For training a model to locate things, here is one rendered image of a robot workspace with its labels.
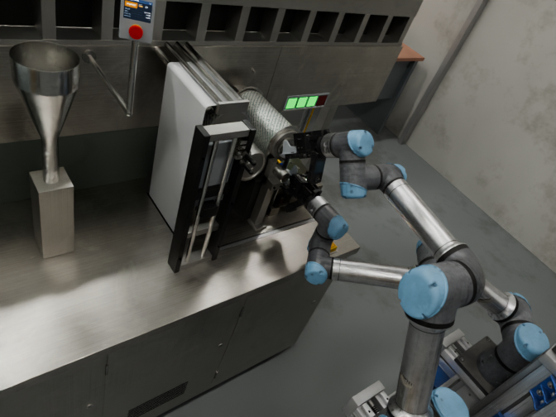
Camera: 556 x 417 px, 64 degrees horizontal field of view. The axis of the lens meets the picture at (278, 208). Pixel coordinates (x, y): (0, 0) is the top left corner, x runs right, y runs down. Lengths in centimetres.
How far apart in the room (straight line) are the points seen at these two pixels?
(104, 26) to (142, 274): 74
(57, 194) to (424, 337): 102
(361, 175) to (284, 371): 142
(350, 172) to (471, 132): 321
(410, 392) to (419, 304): 26
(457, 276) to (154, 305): 85
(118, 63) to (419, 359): 118
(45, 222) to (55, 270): 16
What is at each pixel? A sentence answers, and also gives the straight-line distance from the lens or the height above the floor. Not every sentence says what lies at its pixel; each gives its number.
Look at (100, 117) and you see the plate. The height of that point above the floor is 120.
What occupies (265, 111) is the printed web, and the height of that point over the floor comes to 131.
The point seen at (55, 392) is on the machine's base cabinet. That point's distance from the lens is 150.
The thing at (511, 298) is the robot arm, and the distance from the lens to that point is 184.
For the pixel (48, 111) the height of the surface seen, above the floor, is 142.
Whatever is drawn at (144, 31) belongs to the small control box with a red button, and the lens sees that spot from 109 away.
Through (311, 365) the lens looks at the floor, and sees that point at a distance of 253.
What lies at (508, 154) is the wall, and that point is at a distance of 429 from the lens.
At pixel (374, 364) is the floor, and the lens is 271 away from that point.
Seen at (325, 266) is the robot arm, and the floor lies 105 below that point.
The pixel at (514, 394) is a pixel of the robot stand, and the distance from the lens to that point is 152.
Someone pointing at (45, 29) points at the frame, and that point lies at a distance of 139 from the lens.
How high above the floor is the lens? 206
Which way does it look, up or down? 39 degrees down
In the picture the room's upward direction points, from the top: 22 degrees clockwise
